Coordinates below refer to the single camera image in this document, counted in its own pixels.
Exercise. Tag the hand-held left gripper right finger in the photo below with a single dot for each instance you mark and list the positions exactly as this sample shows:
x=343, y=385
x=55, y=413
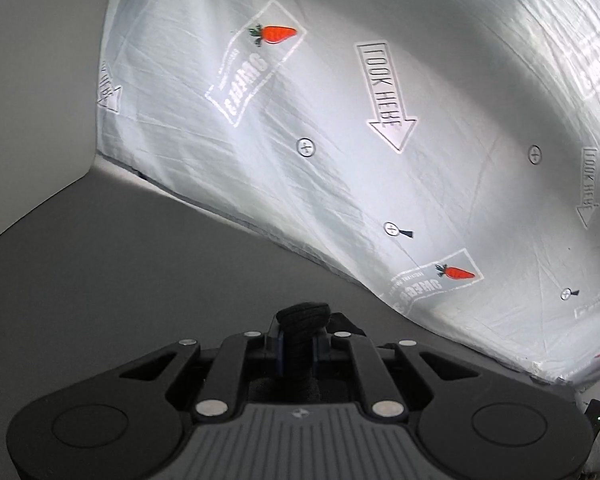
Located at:
x=321, y=347

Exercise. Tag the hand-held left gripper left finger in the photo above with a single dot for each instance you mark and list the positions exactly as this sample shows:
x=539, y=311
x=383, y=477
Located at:
x=279, y=355

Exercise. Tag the white carrot printed sheet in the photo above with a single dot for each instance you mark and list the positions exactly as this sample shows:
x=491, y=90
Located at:
x=380, y=135

